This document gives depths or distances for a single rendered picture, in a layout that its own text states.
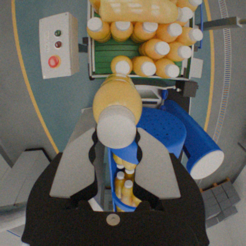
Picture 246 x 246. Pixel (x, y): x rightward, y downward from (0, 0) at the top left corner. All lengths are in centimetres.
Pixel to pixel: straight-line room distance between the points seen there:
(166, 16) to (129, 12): 8
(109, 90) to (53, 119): 175
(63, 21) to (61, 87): 130
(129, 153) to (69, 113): 145
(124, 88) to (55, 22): 33
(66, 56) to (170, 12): 30
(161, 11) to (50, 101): 165
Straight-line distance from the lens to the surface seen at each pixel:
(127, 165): 49
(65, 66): 40
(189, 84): 56
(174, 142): 37
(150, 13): 32
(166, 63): 42
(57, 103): 175
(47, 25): 44
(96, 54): 58
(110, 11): 31
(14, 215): 52
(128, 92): 16
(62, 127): 190
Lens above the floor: 147
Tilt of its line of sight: 60 degrees down
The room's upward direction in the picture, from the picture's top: 176 degrees clockwise
